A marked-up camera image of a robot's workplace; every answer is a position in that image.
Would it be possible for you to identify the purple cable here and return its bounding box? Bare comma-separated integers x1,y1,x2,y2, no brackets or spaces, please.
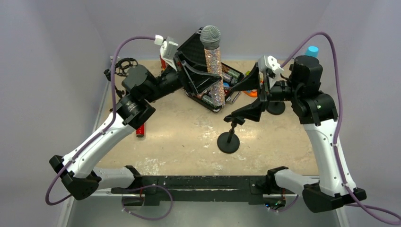
269,31,401,226
45,35,174,221

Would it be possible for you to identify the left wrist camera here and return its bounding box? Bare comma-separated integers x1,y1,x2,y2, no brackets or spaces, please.
154,35,179,70

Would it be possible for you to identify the red toy block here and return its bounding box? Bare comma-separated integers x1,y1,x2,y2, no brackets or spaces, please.
159,55,166,70

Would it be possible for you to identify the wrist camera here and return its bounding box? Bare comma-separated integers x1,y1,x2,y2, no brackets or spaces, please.
154,35,179,70
258,55,284,89

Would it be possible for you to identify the blue microphone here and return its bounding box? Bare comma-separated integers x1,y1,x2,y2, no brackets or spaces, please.
304,46,319,58

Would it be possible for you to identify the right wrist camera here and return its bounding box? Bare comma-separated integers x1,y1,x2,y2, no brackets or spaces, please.
258,55,284,89

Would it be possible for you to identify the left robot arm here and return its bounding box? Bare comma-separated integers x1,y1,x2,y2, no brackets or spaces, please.
49,58,221,200

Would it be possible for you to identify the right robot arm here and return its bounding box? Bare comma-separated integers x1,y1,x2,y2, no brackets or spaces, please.
224,55,367,213

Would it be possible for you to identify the silver glitter microphone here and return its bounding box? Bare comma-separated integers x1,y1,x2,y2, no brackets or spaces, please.
200,25,225,106

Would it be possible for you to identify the black round-base mic stand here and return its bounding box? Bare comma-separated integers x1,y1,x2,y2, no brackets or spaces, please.
217,114,245,154

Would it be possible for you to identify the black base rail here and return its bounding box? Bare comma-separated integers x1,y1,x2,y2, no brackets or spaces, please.
111,175,291,206

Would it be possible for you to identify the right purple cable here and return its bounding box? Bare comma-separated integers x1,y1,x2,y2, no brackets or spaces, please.
269,31,401,226

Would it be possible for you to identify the black poker chip case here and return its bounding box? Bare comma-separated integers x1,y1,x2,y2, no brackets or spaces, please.
178,27,244,113

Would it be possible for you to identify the tripod stand with shock mount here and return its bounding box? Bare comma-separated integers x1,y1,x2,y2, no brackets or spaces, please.
114,57,138,101

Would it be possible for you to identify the orange curved toy track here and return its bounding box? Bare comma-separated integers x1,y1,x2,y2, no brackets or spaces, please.
243,89,258,98

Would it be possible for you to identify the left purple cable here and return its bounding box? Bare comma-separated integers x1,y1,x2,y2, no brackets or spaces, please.
45,35,174,221

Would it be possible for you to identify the red microphone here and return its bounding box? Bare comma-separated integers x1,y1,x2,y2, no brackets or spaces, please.
136,124,145,138

